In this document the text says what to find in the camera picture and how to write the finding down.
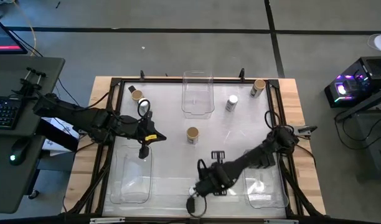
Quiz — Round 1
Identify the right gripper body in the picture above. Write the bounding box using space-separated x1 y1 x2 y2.
195 167 233 197

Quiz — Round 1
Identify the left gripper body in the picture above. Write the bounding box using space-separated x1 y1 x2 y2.
121 114 148 144

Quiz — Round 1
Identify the brown-lid spice jar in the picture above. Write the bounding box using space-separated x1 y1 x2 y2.
130 89 144 102
186 126 200 146
250 78 267 99

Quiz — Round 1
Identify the clear plastic bin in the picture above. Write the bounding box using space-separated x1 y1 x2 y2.
109 144 154 205
243 147 289 209
181 70 215 120

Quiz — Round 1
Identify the white printed carton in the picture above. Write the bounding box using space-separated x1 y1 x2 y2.
40 117 81 156

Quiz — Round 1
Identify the black clamp stand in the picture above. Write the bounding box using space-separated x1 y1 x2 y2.
11 67 48 97

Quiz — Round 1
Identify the black computer mouse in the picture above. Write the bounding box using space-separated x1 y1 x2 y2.
9 138 31 166

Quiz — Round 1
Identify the black keyboard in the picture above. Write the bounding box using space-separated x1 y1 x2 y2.
0 95 23 130

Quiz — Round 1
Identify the grey desk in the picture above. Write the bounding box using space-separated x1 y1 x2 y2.
0 55 66 214

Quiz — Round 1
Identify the computer monitor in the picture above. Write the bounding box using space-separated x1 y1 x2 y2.
0 14 29 55

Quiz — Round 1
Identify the black metal stand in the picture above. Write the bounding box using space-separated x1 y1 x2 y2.
333 85 381 181

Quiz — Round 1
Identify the computer tower with coloured lights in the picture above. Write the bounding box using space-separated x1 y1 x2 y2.
324 55 381 109

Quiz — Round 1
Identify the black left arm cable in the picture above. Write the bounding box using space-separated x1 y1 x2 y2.
137 98 152 120

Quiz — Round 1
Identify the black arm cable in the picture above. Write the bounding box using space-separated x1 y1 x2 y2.
186 109 293 218
137 98 152 120

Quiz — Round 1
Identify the black aluminium table frame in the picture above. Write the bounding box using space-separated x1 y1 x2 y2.
64 76 325 218

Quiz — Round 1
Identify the silver edge bracket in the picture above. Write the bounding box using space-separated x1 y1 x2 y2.
89 217 126 224
264 219 299 224

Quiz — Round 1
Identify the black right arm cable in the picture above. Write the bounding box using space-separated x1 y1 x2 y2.
186 109 293 218

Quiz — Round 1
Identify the grey clamp bracket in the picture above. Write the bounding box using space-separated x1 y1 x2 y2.
298 125 318 137

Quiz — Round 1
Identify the yellow cable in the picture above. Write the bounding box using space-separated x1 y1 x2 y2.
12 0 37 57

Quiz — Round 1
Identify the white pedestal stand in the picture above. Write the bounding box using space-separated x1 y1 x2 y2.
367 32 381 55

